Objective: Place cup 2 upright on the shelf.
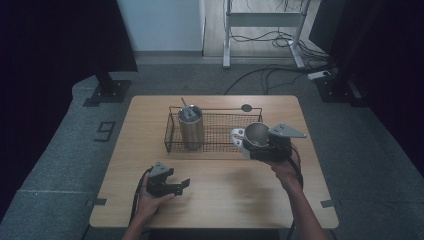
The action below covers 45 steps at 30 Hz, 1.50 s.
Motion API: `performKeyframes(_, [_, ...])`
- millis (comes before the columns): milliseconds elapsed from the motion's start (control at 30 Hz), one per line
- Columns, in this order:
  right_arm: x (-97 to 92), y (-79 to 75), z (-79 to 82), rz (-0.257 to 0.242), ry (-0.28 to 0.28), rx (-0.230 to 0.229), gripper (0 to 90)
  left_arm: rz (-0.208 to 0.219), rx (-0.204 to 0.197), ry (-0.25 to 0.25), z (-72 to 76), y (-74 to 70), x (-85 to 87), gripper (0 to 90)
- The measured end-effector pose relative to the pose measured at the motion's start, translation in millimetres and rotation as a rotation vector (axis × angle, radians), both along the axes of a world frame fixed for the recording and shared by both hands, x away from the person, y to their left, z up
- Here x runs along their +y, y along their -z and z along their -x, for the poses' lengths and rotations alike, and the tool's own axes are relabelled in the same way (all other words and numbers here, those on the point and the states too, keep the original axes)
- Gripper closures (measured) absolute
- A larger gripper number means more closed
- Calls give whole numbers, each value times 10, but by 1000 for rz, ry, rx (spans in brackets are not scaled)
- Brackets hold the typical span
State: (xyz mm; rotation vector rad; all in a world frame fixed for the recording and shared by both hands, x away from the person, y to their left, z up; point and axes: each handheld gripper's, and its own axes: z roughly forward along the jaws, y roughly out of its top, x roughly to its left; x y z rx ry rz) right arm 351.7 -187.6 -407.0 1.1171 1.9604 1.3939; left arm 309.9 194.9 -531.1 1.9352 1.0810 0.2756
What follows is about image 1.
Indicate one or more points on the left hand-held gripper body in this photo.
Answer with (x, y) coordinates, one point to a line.
(160, 181)

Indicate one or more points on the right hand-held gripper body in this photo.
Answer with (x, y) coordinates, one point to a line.
(278, 143)

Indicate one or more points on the steel tumbler with straw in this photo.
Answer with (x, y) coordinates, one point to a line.
(190, 128)

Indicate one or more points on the person's left hand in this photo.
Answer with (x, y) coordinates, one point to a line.
(150, 205)

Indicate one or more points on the person's right hand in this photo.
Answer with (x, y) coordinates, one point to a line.
(286, 170)

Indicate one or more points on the black round table grommet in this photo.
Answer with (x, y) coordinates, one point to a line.
(246, 108)

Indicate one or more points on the black tape strip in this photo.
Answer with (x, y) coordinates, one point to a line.
(327, 203)
(99, 201)

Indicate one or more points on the black stand base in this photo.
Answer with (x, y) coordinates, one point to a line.
(110, 90)
(336, 90)

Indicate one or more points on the white power strip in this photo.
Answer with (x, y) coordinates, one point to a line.
(318, 75)

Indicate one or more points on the black curtain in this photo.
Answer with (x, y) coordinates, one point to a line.
(50, 50)
(383, 50)

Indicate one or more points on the white desk frame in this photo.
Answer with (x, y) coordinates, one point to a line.
(263, 19)

